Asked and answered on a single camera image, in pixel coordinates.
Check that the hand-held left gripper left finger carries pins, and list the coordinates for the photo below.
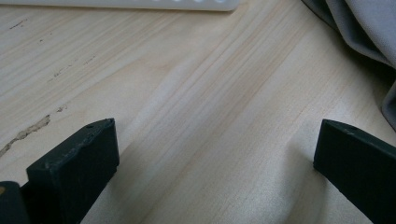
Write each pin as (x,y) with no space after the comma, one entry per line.
(74,168)

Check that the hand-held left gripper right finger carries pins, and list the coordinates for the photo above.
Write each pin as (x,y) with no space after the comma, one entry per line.
(358,168)

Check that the grey cloth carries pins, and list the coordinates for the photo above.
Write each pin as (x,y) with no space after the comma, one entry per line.
(367,28)

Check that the white plastic basket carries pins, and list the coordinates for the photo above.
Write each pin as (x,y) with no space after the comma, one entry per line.
(124,4)

